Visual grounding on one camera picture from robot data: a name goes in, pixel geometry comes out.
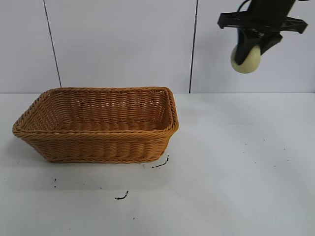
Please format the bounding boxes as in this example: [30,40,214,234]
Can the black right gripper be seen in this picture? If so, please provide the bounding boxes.
[217,0,309,66]

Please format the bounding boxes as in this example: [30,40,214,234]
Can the pale yellow egg yolk pastry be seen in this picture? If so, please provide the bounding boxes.
[230,44,261,74]

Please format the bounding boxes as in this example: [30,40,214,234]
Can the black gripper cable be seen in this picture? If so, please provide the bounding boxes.
[237,0,250,12]

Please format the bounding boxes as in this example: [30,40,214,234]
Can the brown woven wicker basket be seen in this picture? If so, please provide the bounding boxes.
[12,86,180,164]

